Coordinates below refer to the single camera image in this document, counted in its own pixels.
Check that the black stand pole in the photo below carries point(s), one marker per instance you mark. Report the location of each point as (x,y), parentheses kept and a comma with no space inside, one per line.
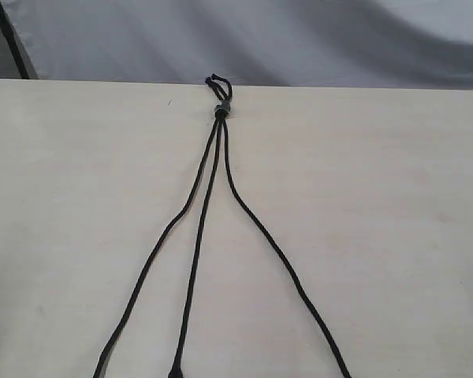
(9,35)

